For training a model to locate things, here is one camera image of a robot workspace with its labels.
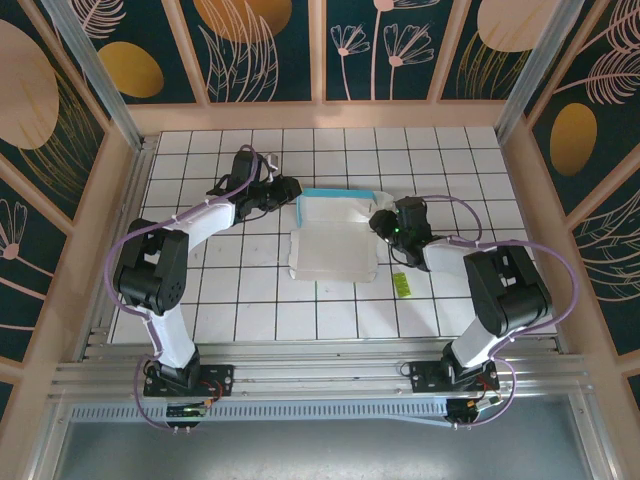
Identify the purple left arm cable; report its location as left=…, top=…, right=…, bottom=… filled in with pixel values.
left=107, top=144, right=274, bottom=434

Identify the white and blue paper box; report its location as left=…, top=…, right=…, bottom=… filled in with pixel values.
left=285, top=187, right=396, bottom=284

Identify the aluminium corner post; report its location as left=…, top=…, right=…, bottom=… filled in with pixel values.
left=39, top=0, right=147, bottom=151
left=493, top=0, right=587, bottom=145

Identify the panel with small yellow oval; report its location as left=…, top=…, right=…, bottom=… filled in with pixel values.
left=54, top=0, right=209, bottom=106

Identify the aluminium mounting rail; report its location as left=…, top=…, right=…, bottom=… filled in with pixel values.
left=47, top=334, right=594, bottom=401

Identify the grey slotted cable duct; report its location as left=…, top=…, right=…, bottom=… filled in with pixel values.
left=67, top=402, right=454, bottom=429

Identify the black controller board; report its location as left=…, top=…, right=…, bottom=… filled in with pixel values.
left=446, top=397, right=501, bottom=426
left=164, top=399, right=211, bottom=426

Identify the panel with oval and feather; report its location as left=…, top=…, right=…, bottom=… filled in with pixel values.
left=524, top=0, right=640, bottom=216

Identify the black left controller board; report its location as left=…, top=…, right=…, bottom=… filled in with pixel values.
left=164, top=399, right=211, bottom=426

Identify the panel with fern leaves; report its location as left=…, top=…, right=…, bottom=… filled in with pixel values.
left=569, top=184, right=640, bottom=356

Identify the panel with pink flowers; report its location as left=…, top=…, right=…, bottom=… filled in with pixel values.
left=324, top=0, right=444, bottom=103

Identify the panel with orange disc, leaves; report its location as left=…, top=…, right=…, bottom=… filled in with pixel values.
left=179, top=0, right=321, bottom=105

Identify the aluminium side rail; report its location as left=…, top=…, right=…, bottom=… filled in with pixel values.
left=74, top=137, right=159, bottom=361

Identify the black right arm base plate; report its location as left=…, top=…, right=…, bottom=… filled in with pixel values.
left=409, top=360, right=499, bottom=394

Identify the black right controller board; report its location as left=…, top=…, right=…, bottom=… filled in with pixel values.
left=446, top=397, right=501, bottom=426

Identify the panel with large pale disc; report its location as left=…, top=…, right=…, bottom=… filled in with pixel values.
left=0, top=0, right=111, bottom=236

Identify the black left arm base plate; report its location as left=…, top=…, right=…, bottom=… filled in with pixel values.
left=143, top=364, right=235, bottom=399

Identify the panel with single flower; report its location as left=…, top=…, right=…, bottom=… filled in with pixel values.
left=0, top=174, right=71, bottom=361

